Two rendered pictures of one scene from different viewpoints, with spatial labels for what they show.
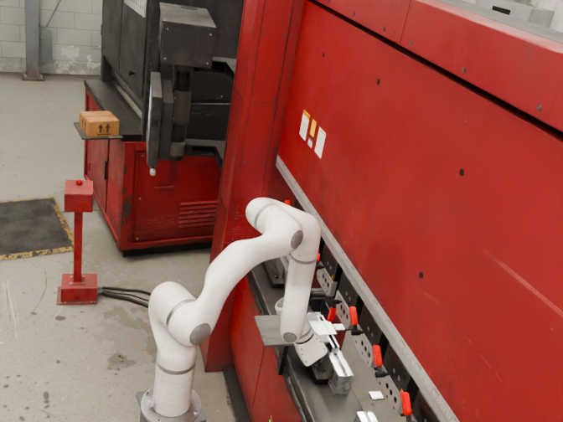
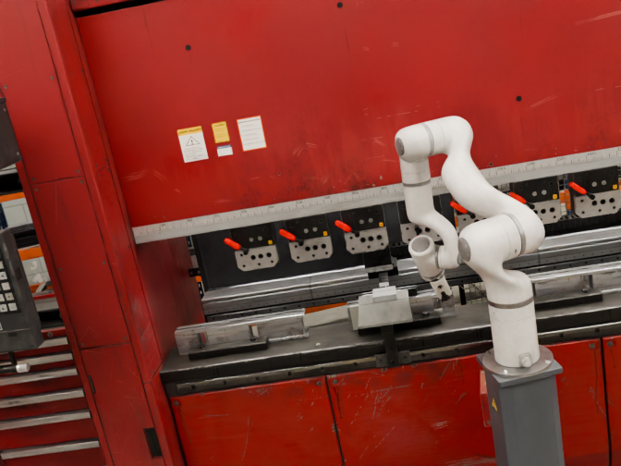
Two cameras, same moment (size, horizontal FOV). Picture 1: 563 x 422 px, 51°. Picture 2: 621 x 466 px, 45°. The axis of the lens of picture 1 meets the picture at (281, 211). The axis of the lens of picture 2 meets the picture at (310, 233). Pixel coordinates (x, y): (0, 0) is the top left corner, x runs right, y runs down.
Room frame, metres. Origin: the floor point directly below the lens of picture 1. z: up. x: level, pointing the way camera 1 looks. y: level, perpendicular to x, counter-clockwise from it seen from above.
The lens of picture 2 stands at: (1.00, 2.12, 2.02)
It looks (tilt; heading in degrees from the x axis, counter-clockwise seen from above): 16 degrees down; 297
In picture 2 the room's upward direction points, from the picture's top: 11 degrees counter-clockwise
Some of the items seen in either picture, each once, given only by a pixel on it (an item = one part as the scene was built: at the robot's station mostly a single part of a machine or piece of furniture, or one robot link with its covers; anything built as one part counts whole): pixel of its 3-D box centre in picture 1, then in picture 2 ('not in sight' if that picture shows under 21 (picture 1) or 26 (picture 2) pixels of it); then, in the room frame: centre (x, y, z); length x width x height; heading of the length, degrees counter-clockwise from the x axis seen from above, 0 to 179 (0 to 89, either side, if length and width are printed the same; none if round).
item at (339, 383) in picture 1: (326, 351); (400, 308); (1.93, -0.28, 0.92); 0.39 x 0.06 x 0.10; 20
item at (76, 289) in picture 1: (78, 241); not in sight; (3.18, 1.23, 0.41); 0.25 x 0.20 x 0.83; 110
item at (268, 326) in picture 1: (291, 329); (383, 308); (1.93, -0.12, 1.00); 0.26 x 0.18 x 0.01; 110
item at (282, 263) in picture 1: (285, 268); (241, 331); (2.49, -0.07, 0.92); 0.50 x 0.06 x 0.10; 20
